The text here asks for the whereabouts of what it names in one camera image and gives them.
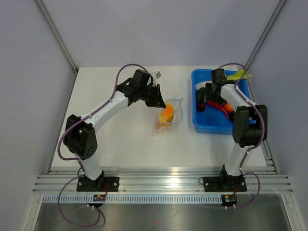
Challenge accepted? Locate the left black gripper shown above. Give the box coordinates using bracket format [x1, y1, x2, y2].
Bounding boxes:
[139, 84, 166, 108]

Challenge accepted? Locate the red chili pepper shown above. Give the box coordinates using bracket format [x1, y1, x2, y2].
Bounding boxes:
[207, 101, 230, 119]

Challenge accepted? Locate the blue plastic tray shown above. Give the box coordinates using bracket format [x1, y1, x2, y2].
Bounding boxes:
[191, 69, 252, 135]

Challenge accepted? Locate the yellow mango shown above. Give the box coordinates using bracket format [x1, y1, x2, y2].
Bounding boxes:
[158, 103, 174, 124]

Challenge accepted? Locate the clear zip top bag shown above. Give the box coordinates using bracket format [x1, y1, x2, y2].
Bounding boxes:
[152, 98, 184, 137]

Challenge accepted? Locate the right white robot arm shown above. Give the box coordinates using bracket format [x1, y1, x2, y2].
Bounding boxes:
[203, 68, 268, 192]

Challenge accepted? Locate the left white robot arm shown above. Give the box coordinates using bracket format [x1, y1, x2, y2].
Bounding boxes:
[60, 69, 166, 192]

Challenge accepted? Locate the green cucumber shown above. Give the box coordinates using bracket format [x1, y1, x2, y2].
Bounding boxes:
[196, 87, 205, 103]

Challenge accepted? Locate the dark red plum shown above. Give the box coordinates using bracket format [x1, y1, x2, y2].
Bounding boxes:
[196, 103, 206, 112]

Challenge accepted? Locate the orange persimmon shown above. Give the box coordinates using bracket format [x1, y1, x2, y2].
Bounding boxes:
[224, 103, 234, 113]

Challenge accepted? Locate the green celery stalk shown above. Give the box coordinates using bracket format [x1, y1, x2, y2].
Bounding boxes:
[194, 69, 253, 91]

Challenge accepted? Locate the right circuit board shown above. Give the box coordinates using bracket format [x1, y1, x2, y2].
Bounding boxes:
[221, 194, 238, 206]

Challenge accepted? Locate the circuit board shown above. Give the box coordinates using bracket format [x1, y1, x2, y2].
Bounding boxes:
[221, 194, 238, 206]
[93, 194, 106, 202]

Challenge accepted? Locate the left circuit board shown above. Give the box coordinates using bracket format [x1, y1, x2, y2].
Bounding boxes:
[93, 194, 106, 202]

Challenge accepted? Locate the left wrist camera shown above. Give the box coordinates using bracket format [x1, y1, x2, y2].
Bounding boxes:
[151, 71, 161, 79]

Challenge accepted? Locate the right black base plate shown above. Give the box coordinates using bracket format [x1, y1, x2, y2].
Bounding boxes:
[203, 175, 247, 193]

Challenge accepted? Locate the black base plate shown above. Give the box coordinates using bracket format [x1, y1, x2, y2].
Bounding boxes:
[77, 176, 119, 192]
[203, 175, 247, 193]

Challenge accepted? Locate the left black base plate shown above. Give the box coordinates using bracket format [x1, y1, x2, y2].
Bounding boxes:
[77, 176, 119, 192]

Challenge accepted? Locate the right aluminium frame post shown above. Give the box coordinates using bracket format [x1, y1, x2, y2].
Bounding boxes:
[245, 0, 288, 71]

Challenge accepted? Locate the aluminium frame post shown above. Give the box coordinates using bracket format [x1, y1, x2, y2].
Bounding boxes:
[245, 0, 288, 71]
[34, 0, 78, 76]

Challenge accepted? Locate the aluminium mounting rail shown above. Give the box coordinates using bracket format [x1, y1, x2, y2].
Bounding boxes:
[32, 166, 293, 194]

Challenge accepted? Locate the left aluminium frame post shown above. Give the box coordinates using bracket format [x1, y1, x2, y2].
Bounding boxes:
[34, 0, 78, 76]

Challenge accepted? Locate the white slotted cable duct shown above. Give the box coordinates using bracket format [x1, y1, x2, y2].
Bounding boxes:
[43, 194, 222, 204]

